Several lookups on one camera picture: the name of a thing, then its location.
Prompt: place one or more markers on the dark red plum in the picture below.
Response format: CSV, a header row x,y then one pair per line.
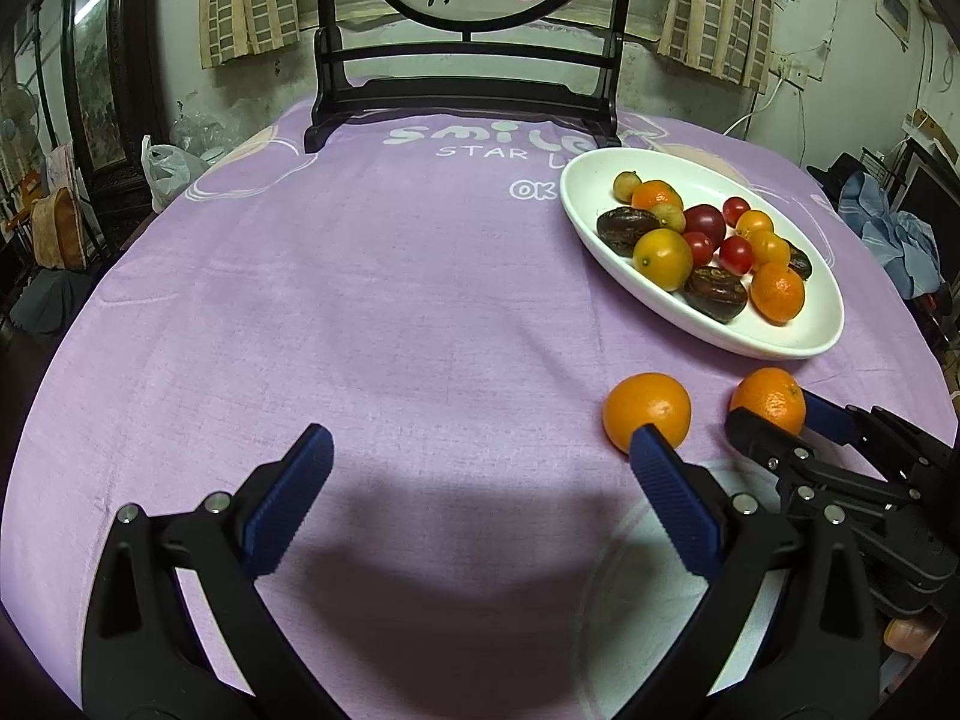
x,y
708,220

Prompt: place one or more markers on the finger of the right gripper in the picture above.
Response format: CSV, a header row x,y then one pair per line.
x,y
895,447
795,464

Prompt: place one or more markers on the yellow orange fruit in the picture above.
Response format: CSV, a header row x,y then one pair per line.
x,y
664,257

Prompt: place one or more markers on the dark framed painting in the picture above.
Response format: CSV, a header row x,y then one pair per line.
x,y
112,85

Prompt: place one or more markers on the wall power socket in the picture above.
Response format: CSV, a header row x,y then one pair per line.
x,y
791,72

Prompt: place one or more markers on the wicker basket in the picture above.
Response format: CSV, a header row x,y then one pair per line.
x,y
57,232

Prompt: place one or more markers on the small orange fruit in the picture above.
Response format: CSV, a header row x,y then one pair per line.
x,y
653,193
768,247

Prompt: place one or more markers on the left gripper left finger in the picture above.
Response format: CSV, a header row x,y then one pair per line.
x,y
141,654

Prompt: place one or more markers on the person's right hand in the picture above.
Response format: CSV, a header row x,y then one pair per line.
x,y
912,637

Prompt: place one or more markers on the large orange mandarin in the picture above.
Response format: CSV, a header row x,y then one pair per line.
x,y
777,292

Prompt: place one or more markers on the black metal shelf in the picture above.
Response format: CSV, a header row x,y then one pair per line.
x,y
919,180

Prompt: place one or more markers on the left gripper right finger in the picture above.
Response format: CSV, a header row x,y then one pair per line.
x,y
818,657

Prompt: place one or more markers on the white plastic bag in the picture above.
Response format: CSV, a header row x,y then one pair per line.
x,y
168,171

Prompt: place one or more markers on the blue clothes pile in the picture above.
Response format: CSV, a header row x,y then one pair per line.
x,y
899,241

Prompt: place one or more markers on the small green longan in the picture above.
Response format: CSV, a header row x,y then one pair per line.
x,y
624,185
670,216

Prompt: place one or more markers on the purple tablecloth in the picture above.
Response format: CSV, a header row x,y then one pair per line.
x,y
480,550

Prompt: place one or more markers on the dark dried fruit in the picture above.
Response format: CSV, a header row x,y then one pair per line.
x,y
716,293
622,228

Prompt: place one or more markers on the wall electrical box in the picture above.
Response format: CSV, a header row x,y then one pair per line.
x,y
896,15

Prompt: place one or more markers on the small orange kumquat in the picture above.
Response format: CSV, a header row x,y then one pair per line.
x,y
752,221

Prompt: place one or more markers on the red cherry tomato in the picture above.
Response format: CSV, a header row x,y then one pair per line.
x,y
733,208
701,247
736,256

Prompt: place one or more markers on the dark purple passionfruit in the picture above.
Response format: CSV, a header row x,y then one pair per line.
x,y
799,262

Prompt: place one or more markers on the right checkered curtain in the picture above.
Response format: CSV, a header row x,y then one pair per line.
x,y
730,40

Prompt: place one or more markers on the white oval plate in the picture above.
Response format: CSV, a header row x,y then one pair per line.
x,y
586,189

